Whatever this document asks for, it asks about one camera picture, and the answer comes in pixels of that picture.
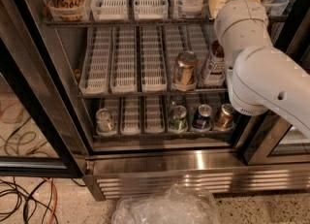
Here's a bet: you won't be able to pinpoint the green can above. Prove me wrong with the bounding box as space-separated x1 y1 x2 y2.
170 95 186 109
169 105 187 132

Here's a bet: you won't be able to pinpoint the green can bottom rear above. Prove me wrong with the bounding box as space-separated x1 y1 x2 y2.
170 95 186 109

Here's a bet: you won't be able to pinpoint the left glass fridge door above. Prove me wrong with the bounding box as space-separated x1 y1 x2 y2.
0 0 91 178

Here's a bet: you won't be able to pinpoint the clear plastic bag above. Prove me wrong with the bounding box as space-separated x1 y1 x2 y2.
111 184 221 224

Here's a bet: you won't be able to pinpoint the bottom wire shelf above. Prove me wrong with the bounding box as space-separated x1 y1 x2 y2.
93 131 233 140

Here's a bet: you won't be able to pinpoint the orange cable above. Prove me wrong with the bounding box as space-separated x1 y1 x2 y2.
42 177 59 224

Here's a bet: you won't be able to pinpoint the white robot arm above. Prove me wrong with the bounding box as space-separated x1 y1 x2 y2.
210 0 310 137

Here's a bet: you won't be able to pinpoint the top wire shelf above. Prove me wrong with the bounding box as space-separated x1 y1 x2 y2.
43 15 289 28

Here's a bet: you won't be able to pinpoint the pale can bottom left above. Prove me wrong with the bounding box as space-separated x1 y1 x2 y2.
96 108 116 136

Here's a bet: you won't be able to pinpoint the glass fridge door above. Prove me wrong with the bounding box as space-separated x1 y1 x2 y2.
243 112 310 165
0 0 91 178

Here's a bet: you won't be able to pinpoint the right glass fridge door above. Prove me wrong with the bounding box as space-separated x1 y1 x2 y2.
243 112 310 165

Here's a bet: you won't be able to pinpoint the copper can bottom shelf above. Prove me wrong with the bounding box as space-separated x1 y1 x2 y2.
214 104 236 131

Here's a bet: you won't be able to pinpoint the wire shelf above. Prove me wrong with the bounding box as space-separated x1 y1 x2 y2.
93 131 233 140
43 15 289 28
77 87 228 99

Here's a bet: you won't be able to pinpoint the stainless steel fridge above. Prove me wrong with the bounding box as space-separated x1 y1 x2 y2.
9 0 310 202

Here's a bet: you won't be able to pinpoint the green can bottom front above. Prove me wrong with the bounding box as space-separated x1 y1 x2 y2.
169 105 187 132

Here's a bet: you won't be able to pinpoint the brown tea bottle white cap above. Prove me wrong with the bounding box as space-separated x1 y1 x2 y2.
201 40 225 86

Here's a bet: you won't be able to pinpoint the middle wire shelf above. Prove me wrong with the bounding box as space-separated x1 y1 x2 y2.
77 87 228 99

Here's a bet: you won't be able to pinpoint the blue can bottom shelf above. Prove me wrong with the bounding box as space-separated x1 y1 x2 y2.
192 104 213 131

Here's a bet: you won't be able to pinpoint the gold can middle shelf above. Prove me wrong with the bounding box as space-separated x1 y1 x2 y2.
172 50 198 91

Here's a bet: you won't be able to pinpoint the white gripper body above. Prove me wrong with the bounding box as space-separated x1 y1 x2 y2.
214 0 268 39

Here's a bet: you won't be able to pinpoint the black cables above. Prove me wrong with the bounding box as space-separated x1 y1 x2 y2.
0 176 59 224

